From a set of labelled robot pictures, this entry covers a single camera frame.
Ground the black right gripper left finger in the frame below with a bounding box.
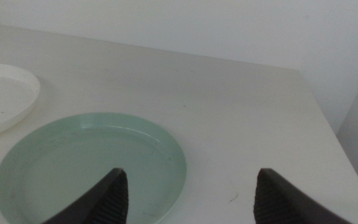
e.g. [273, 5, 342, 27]
[42, 167, 129, 224]

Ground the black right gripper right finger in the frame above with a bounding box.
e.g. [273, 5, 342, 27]
[253, 167, 354, 224]

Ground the pale green shallow bowl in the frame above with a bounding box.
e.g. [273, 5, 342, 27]
[0, 111, 188, 224]

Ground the white shallow bowl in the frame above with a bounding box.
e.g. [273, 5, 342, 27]
[0, 62, 42, 141]

